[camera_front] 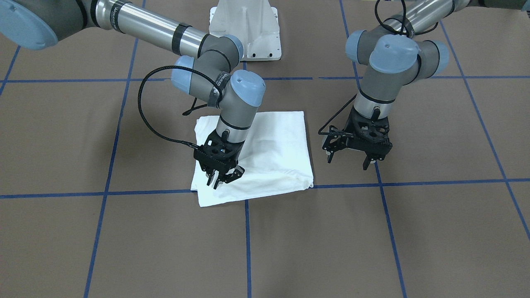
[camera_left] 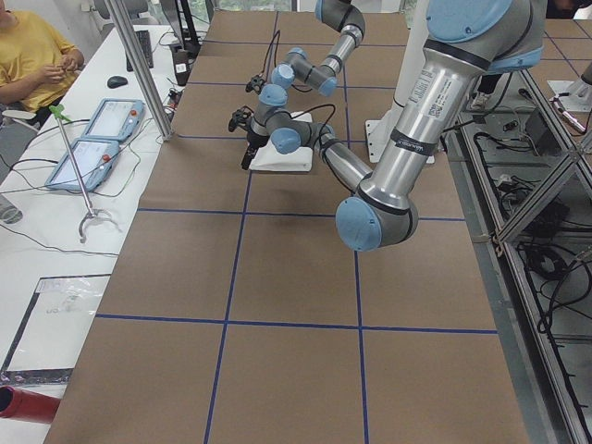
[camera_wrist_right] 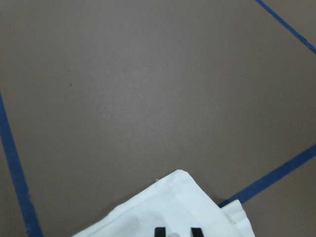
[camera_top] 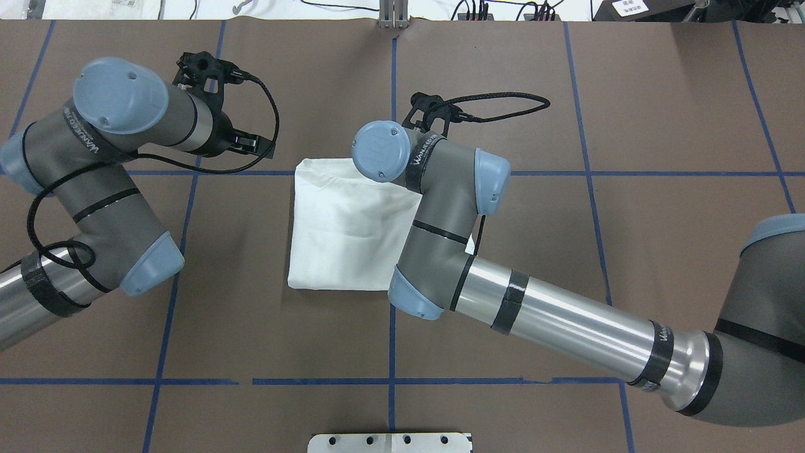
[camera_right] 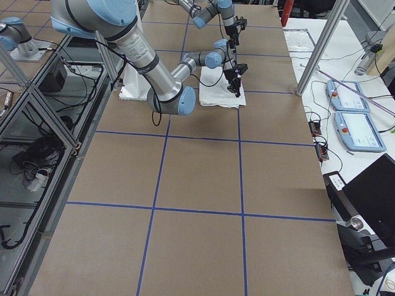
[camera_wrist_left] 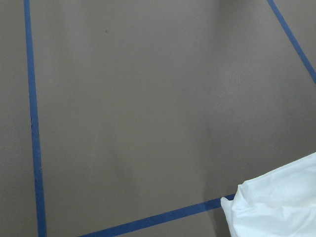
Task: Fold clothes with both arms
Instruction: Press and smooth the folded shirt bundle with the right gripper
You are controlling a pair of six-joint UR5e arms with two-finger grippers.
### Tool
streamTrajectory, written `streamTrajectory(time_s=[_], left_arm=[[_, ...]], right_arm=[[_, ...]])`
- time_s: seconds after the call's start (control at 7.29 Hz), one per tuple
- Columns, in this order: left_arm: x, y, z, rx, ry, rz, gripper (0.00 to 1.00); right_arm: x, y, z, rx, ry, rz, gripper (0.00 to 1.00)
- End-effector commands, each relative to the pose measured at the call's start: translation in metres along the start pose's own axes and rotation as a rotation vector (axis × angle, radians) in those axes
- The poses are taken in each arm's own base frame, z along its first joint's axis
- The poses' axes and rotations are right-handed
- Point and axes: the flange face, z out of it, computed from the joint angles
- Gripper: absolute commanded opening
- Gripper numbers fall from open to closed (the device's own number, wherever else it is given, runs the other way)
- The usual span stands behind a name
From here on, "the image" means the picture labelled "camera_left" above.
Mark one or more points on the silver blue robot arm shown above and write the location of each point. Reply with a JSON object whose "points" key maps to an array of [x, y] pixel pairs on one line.
{"points": [[319, 51], [465, 40]]}

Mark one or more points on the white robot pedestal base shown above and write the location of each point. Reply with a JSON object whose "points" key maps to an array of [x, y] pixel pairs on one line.
{"points": [[378, 131]]}

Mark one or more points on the black computer mouse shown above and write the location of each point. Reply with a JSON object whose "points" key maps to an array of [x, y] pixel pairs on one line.
{"points": [[116, 82]]}

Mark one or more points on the blue teach pendant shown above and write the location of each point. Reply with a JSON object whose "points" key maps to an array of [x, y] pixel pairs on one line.
{"points": [[115, 119], [94, 159]]}

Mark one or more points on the person in yellow shirt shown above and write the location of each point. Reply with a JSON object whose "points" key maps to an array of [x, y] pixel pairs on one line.
{"points": [[38, 64]]}

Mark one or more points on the reacher grabber stick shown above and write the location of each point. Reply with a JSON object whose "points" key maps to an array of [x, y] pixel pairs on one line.
{"points": [[93, 214]]}

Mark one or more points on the black keyboard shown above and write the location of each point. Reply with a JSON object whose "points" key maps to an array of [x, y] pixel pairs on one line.
{"points": [[145, 42]]}

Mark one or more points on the red fire extinguisher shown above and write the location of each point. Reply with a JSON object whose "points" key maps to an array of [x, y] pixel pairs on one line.
{"points": [[28, 406]]}

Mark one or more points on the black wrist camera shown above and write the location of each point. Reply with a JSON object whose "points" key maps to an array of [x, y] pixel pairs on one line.
{"points": [[255, 84], [241, 119]]}

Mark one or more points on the aluminium frame post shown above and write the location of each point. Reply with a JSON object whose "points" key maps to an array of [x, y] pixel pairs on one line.
{"points": [[120, 16]]}

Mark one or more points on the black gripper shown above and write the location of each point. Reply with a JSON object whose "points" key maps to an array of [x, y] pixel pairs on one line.
{"points": [[253, 138]]}

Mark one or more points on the upper blue teach pendant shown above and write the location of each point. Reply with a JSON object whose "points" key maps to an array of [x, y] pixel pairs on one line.
{"points": [[115, 119]]}

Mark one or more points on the lower blue teach pendant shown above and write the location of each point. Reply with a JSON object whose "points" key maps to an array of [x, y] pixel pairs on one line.
{"points": [[94, 159]]}

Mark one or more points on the clear plastic document sleeve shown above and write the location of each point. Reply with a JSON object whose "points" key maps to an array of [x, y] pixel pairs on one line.
{"points": [[52, 331]]}

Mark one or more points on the white long-sleeve printed shirt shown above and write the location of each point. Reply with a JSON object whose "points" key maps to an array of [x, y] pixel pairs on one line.
{"points": [[287, 159]]}

